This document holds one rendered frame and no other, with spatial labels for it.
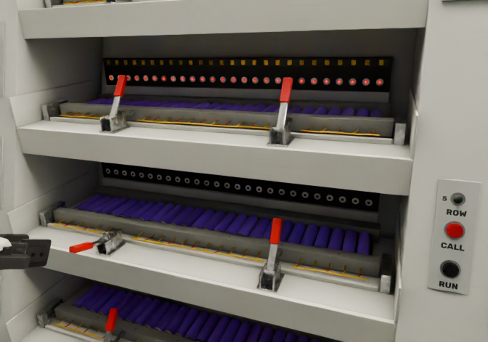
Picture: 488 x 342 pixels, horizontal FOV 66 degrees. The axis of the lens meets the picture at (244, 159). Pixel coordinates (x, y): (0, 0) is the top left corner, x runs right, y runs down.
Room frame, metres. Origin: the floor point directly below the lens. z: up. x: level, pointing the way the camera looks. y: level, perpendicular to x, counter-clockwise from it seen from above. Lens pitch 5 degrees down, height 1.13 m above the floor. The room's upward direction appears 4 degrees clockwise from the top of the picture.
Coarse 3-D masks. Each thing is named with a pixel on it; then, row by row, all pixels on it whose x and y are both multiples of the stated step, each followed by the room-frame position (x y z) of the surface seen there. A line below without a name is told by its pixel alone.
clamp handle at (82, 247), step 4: (104, 236) 0.58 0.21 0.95; (108, 236) 0.58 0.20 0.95; (100, 240) 0.57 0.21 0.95; (104, 240) 0.57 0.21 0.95; (80, 244) 0.53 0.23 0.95; (84, 244) 0.54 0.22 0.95; (88, 244) 0.54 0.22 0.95; (92, 244) 0.54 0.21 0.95; (96, 244) 0.55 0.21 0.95; (100, 244) 0.56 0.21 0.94; (72, 248) 0.52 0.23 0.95; (76, 248) 0.51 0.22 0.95; (80, 248) 0.52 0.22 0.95; (84, 248) 0.53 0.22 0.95; (88, 248) 0.54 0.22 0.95; (72, 252) 0.52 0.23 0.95; (76, 252) 0.52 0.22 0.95
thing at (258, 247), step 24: (72, 216) 0.66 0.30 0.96; (96, 216) 0.65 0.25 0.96; (120, 216) 0.64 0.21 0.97; (144, 240) 0.60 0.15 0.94; (168, 240) 0.60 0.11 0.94; (192, 240) 0.59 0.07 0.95; (216, 240) 0.57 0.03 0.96; (240, 240) 0.56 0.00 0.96; (264, 240) 0.56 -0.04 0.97; (312, 264) 0.53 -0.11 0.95; (336, 264) 0.51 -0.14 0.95; (360, 264) 0.50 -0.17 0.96
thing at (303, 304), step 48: (48, 192) 0.69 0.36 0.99; (192, 192) 0.71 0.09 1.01; (96, 240) 0.62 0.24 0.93; (384, 240) 0.59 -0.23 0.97; (144, 288) 0.55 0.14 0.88; (192, 288) 0.52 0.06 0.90; (240, 288) 0.49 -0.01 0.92; (288, 288) 0.49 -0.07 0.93; (336, 288) 0.48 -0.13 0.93; (384, 288) 0.47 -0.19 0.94; (336, 336) 0.45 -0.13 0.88; (384, 336) 0.43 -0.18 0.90
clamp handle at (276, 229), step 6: (276, 222) 0.51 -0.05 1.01; (276, 228) 0.51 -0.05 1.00; (276, 234) 0.50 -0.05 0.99; (270, 240) 0.50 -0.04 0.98; (276, 240) 0.50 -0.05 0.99; (270, 246) 0.50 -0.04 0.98; (276, 246) 0.50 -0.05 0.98; (270, 252) 0.50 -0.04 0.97; (276, 252) 0.50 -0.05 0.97; (270, 258) 0.50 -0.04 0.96; (270, 264) 0.49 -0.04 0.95; (270, 270) 0.49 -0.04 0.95
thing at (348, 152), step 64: (128, 64) 0.75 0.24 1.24; (192, 64) 0.70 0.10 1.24; (256, 64) 0.66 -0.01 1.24; (320, 64) 0.62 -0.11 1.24; (384, 64) 0.59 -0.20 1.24; (64, 128) 0.61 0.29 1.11; (128, 128) 0.60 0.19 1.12; (192, 128) 0.57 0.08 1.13; (256, 128) 0.54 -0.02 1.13; (320, 128) 0.53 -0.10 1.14; (384, 128) 0.50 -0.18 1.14; (384, 192) 0.44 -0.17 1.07
